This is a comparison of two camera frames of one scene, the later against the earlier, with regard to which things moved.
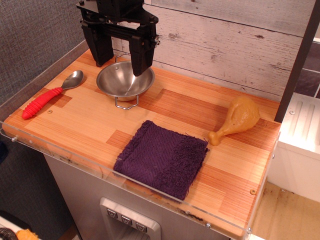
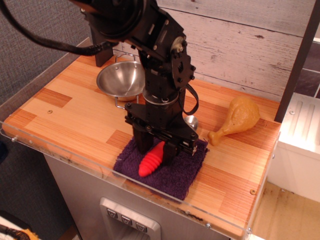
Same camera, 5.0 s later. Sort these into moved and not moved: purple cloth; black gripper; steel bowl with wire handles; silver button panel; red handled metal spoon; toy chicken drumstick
Moved: black gripper; red handled metal spoon
Not moved: toy chicken drumstick; silver button panel; purple cloth; steel bowl with wire handles
